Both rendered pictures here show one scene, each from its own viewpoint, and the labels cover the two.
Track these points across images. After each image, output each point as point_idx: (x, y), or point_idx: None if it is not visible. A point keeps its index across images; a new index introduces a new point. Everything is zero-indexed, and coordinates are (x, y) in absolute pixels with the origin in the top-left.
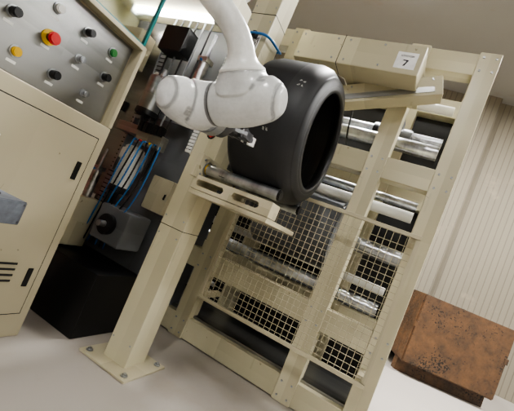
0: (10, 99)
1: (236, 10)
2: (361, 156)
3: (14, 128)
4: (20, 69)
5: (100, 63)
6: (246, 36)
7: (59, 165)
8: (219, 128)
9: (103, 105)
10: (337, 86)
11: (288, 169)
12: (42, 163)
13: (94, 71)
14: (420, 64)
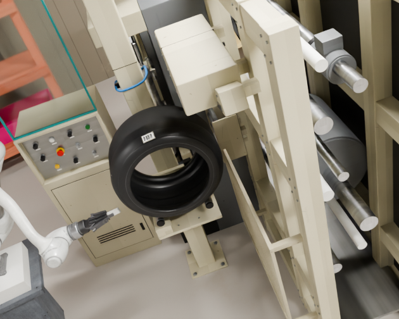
0: (69, 185)
1: (25, 233)
2: (261, 131)
3: (80, 191)
4: (64, 168)
5: (87, 135)
6: (32, 242)
7: (111, 187)
8: (77, 238)
9: (108, 147)
10: (138, 155)
11: (147, 215)
12: (103, 192)
13: (88, 140)
14: (183, 104)
